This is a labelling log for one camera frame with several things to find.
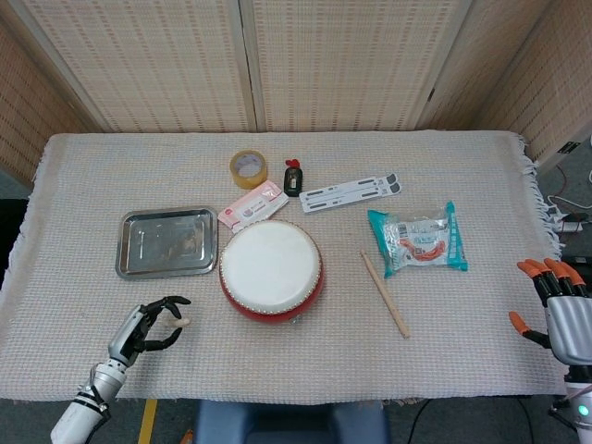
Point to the silver metal tray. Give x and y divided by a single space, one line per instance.
162 242

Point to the white power strip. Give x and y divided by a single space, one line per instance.
569 225

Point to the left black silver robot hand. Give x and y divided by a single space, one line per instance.
131 330

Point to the wooden drumstick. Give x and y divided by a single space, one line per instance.
384 293
181 322

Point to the small black bottle red cap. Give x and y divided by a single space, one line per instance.
293 180

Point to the teal snack packet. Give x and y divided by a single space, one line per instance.
416 240

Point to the white folding stand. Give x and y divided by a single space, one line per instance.
347 192

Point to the bamboo folding screen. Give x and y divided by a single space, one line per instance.
162 60

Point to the beige woven table cloth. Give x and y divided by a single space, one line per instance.
324 356

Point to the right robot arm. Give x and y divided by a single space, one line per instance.
580 402

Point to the right orange-tipped robot hand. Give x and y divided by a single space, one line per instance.
571 324

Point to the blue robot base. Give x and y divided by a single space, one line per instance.
287 423

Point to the black bulky object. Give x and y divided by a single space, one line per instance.
11 231

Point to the pink white tissue packet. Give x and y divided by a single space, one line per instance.
252 208

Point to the red drum with white skin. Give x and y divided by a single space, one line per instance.
268 268

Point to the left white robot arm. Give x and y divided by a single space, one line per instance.
88 398

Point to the clear yellowish tape roll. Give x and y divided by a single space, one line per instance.
250 168

